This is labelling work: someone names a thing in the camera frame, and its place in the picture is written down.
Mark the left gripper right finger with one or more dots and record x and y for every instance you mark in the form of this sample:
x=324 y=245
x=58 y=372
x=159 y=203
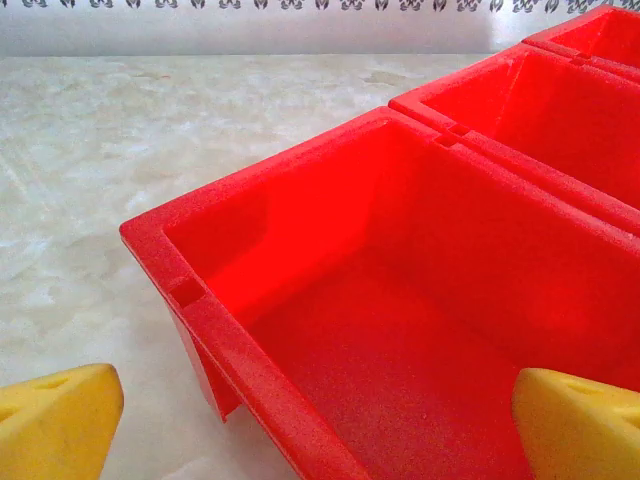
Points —
x=580 y=430

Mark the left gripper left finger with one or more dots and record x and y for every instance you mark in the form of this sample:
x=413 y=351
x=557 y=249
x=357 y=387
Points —
x=50 y=425

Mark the red plastic bin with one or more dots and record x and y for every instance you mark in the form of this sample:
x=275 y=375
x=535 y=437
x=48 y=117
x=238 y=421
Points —
x=550 y=125
x=610 y=35
x=400 y=300

